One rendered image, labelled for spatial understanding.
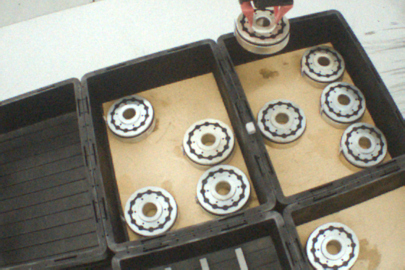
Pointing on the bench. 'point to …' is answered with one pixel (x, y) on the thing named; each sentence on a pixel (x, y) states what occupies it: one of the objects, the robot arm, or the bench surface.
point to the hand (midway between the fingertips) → (263, 19)
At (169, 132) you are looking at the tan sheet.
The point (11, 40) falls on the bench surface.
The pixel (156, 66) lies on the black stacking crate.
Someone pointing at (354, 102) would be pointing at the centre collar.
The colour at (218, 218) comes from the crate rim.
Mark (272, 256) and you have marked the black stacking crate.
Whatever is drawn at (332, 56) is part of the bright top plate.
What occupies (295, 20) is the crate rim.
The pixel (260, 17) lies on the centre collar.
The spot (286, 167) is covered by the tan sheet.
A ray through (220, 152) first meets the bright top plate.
